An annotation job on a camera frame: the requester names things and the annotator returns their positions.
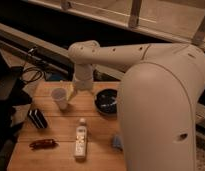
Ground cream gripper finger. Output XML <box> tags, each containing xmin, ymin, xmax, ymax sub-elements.
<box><xmin>67</xmin><ymin>85</ymin><xmax>77</xmax><ymax>102</ymax></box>

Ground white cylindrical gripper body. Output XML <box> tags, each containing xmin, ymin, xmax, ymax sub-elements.
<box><xmin>73</xmin><ymin>64</ymin><xmax>93</xmax><ymax>91</ymax></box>

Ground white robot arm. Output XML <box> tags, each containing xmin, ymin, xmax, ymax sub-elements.
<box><xmin>68</xmin><ymin>41</ymin><xmax>205</xmax><ymax>171</ymax></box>

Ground black white striped eraser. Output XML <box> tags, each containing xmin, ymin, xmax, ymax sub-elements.
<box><xmin>27</xmin><ymin>109</ymin><xmax>48</xmax><ymax>129</ymax></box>

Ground black round bowl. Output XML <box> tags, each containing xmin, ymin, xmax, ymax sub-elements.
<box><xmin>94</xmin><ymin>89</ymin><xmax>117</xmax><ymax>116</ymax></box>

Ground white remote control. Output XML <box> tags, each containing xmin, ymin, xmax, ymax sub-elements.
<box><xmin>74</xmin><ymin>118</ymin><xmax>87</xmax><ymax>160</ymax></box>

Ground brown wrapped sausage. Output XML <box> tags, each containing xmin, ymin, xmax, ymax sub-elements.
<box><xmin>29</xmin><ymin>139</ymin><xmax>57</xmax><ymax>149</ymax></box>

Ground blue crumpled cloth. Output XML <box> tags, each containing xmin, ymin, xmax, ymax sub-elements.
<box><xmin>112</xmin><ymin>134</ymin><xmax>123</xmax><ymax>150</ymax></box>

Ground black cable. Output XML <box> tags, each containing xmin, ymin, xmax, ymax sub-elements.
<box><xmin>19</xmin><ymin>47</ymin><xmax>52</xmax><ymax>84</ymax></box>

